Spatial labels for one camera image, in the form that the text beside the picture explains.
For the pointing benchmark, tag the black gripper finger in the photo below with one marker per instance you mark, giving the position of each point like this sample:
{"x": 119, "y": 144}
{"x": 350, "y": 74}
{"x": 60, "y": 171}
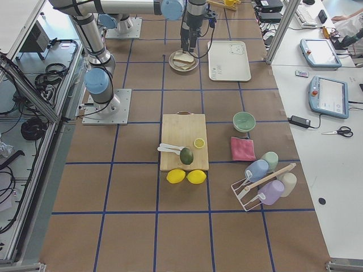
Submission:
{"x": 192, "y": 39}
{"x": 185, "y": 46}

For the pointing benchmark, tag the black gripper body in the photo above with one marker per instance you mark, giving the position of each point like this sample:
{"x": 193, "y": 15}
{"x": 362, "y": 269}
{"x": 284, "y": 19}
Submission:
{"x": 192, "y": 17}

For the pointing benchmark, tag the white bread slice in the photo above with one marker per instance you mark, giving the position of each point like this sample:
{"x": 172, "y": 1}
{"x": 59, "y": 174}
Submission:
{"x": 183, "y": 57}

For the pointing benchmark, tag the round cream plate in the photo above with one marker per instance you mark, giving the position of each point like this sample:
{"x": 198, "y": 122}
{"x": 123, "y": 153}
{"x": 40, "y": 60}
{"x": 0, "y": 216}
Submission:
{"x": 172, "y": 64}

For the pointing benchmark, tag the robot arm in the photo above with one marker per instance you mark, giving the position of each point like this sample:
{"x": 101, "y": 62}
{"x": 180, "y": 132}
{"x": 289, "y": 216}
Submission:
{"x": 191, "y": 13}
{"x": 98, "y": 79}

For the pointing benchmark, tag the bread slice under egg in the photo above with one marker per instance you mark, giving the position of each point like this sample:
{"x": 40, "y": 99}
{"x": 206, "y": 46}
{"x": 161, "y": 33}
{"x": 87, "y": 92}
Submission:
{"x": 184, "y": 66}

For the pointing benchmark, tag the yellow mug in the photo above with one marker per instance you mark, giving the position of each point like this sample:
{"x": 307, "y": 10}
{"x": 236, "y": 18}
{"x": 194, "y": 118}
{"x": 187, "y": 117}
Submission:
{"x": 231, "y": 3}

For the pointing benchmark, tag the wooden mug rack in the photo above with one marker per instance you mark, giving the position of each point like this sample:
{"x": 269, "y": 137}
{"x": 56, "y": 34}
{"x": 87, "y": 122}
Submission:
{"x": 220, "y": 3}

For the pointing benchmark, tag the cream bear serving tray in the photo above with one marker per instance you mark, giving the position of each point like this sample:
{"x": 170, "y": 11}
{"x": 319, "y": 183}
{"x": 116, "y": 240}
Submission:
{"x": 228, "y": 61}

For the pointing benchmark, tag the wooden cutting board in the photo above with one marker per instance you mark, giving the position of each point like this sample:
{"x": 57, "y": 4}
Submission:
{"x": 182, "y": 130}

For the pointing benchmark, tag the green bowl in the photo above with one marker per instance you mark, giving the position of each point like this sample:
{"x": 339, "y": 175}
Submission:
{"x": 243, "y": 122}

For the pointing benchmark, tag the lemon half slice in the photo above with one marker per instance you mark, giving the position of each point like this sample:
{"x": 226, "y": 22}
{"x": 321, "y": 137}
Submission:
{"x": 199, "y": 143}

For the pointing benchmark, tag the avocado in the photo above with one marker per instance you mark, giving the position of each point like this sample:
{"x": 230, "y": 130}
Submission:
{"x": 186, "y": 156}

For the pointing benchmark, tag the pink cloth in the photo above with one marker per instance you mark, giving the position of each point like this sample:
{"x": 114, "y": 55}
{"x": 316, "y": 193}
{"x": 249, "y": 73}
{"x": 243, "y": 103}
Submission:
{"x": 242, "y": 149}

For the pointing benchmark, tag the far teach pendant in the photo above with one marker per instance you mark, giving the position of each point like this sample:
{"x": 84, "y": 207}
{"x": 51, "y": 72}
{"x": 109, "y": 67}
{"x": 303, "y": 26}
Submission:
{"x": 319, "y": 53}

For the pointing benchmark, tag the teach pendant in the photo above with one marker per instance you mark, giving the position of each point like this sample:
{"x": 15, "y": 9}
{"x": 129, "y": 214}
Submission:
{"x": 319, "y": 53}
{"x": 329, "y": 97}

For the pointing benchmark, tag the left yellow lemon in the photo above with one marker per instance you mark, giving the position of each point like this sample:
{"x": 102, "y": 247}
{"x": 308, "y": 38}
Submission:
{"x": 175, "y": 176}

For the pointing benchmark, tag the yellow lemon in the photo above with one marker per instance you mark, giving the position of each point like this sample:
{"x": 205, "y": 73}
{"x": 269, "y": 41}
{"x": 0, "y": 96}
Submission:
{"x": 175, "y": 176}
{"x": 196, "y": 176}

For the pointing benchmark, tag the right yellow lemon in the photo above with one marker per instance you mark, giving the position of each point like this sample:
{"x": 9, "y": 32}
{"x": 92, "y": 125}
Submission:
{"x": 196, "y": 176}

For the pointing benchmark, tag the black power adapter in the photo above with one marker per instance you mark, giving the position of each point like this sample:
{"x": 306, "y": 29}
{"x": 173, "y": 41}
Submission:
{"x": 299, "y": 121}

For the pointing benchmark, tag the green cup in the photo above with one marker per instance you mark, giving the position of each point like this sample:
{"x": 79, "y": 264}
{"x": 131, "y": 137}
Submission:
{"x": 272, "y": 159}

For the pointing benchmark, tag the blue cup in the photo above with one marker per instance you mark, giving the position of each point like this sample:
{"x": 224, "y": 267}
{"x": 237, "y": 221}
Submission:
{"x": 256, "y": 171}

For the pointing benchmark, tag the near teach pendant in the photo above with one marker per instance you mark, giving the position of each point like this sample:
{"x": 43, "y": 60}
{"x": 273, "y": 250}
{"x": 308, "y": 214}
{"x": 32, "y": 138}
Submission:
{"x": 329, "y": 97}

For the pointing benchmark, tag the wooden rolling pin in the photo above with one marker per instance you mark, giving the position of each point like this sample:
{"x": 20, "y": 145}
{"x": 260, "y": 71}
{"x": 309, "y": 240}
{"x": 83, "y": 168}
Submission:
{"x": 272, "y": 175}

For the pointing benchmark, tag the cream cup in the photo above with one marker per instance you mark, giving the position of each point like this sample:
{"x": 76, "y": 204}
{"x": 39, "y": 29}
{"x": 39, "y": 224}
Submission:
{"x": 289, "y": 181}

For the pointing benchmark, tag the purple cup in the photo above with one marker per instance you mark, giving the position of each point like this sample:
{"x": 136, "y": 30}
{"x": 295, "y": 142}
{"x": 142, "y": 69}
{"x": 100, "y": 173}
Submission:
{"x": 271, "y": 192}

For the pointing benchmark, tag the black scissors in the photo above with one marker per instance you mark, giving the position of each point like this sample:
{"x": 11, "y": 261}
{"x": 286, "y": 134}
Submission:
{"x": 343, "y": 131}

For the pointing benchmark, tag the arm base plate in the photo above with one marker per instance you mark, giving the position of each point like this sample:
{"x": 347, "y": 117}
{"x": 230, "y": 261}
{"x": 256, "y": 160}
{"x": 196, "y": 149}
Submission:
{"x": 129, "y": 28}
{"x": 117, "y": 112}

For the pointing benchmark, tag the white wire cup rack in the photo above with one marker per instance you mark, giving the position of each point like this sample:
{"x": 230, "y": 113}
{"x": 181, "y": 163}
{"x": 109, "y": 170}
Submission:
{"x": 247, "y": 196}

